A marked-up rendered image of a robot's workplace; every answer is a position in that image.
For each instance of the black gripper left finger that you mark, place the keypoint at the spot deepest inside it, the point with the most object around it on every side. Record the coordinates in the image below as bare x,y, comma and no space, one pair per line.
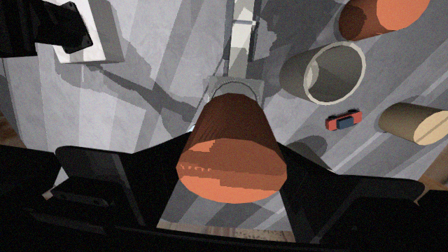
148,176

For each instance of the white balance beam with square end pans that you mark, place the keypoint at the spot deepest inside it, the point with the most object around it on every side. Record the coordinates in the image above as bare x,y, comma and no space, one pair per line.
241,30

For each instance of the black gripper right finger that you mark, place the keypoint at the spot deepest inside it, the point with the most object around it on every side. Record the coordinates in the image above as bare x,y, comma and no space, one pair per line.
314,197

